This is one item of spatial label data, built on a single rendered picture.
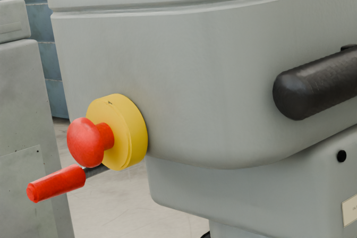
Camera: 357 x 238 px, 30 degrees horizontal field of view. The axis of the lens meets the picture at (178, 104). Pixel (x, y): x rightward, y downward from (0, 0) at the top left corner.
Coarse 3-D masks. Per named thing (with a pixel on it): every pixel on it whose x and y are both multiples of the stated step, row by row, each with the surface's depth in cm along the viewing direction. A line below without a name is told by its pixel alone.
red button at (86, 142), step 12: (84, 120) 51; (72, 132) 51; (84, 132) 50; (96, 132) 50; (108, 132) 52; (72, 144) 51; (84, 144) 50; (96, 144) 50; (108, 144) 52; (72, 156) 52; (84, 156) 51; (96, 156) 50
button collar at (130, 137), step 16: (112, 96) 53; (96, 112) 53; (112, 112) 52; (128, 112) 51; (112, 128) 52; (128, 128) 51; (144, 128) 52; (128, 144) 51; (144, 144) 52; (112, 160) 53; (128, 160) 52
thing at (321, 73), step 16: (352, 48) 49; (304, 64) 46; (320, 64) 46; (336, 64) 46; (352, 64) 47; (288, 80) 44; (304, 80) 43; (320, 80) 44; (336, 80) 45; (352, 80) 46; (288, 96) 44; (304, 96) 43; (320, 96) 44; (336, 96) 45; (352, 96) 47; (288, 112) 45; (304, 112) 44
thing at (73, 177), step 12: (72, 168) 62; (84, 168) 64; (96, 168) 64; (108, 168) 65; (36, 180) 61; (48, 180) 61; (60, 180) 61; (72, 180) 62; (84, 180) 63; (36, 192) 60; (48, 192) 60; (60, 192) 61
